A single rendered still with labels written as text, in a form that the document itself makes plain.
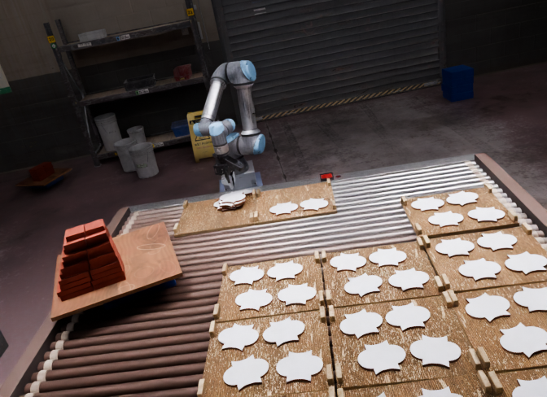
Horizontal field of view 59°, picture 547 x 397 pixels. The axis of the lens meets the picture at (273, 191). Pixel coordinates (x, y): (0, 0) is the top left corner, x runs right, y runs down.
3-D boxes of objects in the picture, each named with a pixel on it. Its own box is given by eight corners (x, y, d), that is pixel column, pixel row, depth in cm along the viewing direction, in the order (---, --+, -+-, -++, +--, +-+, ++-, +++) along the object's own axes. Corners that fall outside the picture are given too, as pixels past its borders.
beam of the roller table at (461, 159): (128, 215, 291) (125, 206, 288) (479, 162, 272) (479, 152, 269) (124, 222, 283) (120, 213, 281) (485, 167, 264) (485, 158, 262)
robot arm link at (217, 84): (210, 59, 276) (189, 129, 254) (227, 58, 272) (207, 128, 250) (218, 73, 285) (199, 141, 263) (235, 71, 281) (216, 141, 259)
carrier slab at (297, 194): (258, 194, 269) (257, 192, 269) (330, 183, 266) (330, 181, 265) (255, 225, 238) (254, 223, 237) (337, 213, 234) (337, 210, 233)
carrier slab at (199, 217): (186, 206, 273) (185, 203, 272) (257, 194, 269) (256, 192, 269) (174, 237, 241) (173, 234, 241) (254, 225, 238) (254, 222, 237)
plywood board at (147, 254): (58, 259, 221) (57, 255, 220) (164, 224, 233) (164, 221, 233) (52, 322, 177) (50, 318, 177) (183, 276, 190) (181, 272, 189)
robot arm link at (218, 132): (225, 120, 245) (219, 126, 238) (230, 141, 250) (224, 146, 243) (212, 121, 248) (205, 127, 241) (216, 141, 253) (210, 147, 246)
